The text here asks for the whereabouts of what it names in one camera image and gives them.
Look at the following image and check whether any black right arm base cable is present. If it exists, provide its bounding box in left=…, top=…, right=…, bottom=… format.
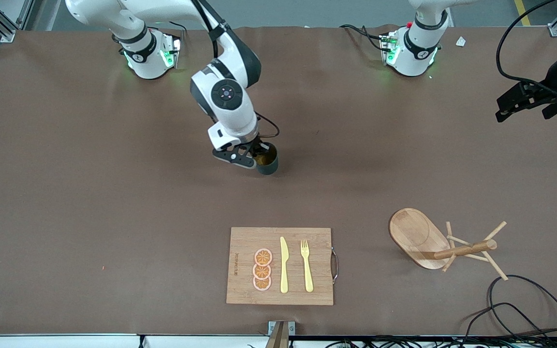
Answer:
left=153, top=18, right=186, bottom=49

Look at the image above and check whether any grey metal bracket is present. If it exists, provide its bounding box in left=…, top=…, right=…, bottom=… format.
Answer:
left=265, top=320, right=296, bottom=348

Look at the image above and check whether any black left arm base cable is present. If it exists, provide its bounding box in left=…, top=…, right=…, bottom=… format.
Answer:
left=339, top=23, right=390, bottom=51

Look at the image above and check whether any wooden cutting board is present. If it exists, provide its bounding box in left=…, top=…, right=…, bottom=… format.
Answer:
left=226, top=227, right=339, bottom=306

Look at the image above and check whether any teal cup with yellow inside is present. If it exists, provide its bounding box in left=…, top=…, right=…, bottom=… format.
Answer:
left=253, top=143, right=279, bottom=176

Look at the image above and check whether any black curved cable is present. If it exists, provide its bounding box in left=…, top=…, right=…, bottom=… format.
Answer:
left=460, top=302, right=557, bottom=348

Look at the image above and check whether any black cable bundle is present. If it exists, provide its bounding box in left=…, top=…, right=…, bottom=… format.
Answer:
left=324, top=337, right=557, bottom=348

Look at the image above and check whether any black arm base cable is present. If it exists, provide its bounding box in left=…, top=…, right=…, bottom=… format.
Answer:
left=153, top=18, right=186, bottom=49
left=339, top=23, right=390, bottom=51

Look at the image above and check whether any brown table cover mat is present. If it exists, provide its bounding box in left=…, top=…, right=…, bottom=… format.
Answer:
left=0, top=24, right=557, bottom=336

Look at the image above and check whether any black looped cable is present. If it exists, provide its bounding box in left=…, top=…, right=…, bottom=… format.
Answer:
left=487, top=275, right=557, bottom=339

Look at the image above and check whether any yellow plastic knife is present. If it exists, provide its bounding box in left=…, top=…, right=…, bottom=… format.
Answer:
left=279, top=236, right=290, bottom=294

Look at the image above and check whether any wooden cup rack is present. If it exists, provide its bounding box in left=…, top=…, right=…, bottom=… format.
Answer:
left=388, top=208, right=509, bottom=282

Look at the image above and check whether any yellow plastic fork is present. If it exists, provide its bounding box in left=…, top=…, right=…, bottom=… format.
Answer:
left=300, top=239, right=314, bottom=293

